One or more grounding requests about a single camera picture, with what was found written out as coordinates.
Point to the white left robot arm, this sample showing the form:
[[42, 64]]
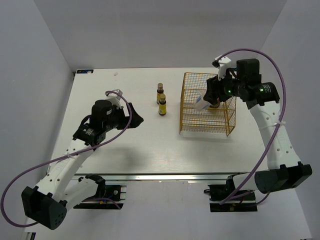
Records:
[[49, 201]]

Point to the yellow wire rack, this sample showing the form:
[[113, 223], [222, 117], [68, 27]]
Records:
[[220, 120]]

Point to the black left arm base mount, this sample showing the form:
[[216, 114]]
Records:
[[106, 196]]

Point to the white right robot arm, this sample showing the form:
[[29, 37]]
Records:
[[284, 167]]

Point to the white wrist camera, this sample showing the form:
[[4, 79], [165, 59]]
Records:
[[222, 64], [114, 97]]

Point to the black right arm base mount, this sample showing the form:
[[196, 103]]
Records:
[[242, 201]]

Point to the dark sauce bottle red label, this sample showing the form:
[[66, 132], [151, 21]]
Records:
[[215, 106]]

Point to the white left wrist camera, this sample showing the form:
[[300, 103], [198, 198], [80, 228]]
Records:
[[114, 97]]

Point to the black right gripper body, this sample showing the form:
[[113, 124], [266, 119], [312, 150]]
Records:
[[229, 87]]

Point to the small yellow-label bottle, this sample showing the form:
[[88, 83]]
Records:
[[162, 107], [159, 91]]

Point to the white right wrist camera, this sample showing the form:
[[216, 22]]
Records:
[[222, 64]]

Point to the blue left corner sticker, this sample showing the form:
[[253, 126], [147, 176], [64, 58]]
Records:
[[84, 71]]

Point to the white granule jar silver lid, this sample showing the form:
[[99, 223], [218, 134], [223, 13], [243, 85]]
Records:
[[201, 104]]

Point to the rear small yellow-label bottle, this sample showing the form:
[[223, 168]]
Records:
[[159, 91]]

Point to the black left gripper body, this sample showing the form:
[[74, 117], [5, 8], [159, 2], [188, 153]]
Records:
[[118, 119]]

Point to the front small yellow-label bottle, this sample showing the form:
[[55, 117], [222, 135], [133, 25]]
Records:
[[162, 107]]

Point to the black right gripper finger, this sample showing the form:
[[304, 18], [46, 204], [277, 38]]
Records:
[[212, 98], [212, 85]]

